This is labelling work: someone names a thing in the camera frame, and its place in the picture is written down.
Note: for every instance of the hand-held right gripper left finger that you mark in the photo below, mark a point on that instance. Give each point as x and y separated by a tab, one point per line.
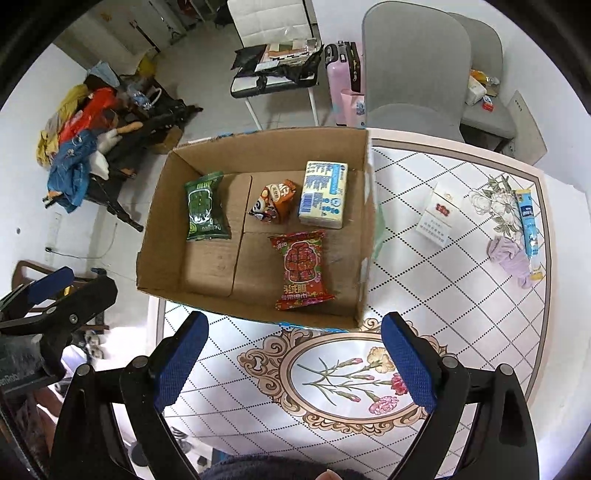
182	357

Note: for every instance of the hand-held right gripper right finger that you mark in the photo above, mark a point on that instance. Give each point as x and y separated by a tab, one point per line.
408	360

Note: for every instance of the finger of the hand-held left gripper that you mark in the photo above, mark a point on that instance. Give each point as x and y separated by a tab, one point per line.
78	304
51	282

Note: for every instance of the brown wooden chair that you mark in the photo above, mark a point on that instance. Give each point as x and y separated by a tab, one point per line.
27	270

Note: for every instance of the grey slippers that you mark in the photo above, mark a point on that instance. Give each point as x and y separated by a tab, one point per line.
90	344

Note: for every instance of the floral patterned tablecloth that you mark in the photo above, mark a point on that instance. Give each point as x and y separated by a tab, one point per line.
461	300

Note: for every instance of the open cardboard box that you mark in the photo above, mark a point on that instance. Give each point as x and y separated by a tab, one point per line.
207	272

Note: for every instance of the pile of colourful clothes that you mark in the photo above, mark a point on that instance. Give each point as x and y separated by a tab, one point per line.
74	152

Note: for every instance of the white cigarette box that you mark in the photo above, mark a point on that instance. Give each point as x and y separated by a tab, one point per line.
436	221

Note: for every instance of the red wet wipe packet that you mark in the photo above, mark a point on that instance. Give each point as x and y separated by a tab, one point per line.
300	267

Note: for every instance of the purple cloth scrunchie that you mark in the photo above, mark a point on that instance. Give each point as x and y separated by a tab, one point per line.
508	256

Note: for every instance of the green wet wipe packet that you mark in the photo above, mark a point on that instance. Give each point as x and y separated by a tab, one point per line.
205	207

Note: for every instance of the black folding rack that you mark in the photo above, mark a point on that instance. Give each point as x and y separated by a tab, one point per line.
138	134

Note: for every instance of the orange snack packet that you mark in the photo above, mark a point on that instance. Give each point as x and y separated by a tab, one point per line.
272	203

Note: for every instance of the blue stick packet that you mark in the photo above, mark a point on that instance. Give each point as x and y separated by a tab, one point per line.
528	226

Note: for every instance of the yellow tissue pack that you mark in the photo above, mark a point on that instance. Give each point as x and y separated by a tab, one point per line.
323	194

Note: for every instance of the clear water bottle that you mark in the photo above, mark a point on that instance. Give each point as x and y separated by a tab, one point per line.
137	94

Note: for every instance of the yellow plastic bag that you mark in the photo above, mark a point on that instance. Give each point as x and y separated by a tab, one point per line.
147	64

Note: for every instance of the pink printed paper bag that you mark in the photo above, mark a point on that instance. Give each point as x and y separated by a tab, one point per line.
354	110

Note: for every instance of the small red box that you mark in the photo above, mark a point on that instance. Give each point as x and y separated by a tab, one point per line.
488	104

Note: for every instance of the white tissue packet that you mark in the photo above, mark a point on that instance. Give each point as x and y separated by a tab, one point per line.
474	90

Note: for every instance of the grey upholstered chair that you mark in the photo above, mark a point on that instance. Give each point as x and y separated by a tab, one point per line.
415	69
487	46

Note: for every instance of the pink suitcase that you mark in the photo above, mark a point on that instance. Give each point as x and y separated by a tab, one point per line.
339	69

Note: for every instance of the black plastic bag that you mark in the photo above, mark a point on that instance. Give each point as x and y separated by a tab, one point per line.
295	71

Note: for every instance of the stack of papers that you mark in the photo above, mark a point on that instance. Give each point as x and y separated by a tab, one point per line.
288	48

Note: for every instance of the white chair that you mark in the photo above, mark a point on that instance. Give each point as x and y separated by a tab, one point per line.
272	18

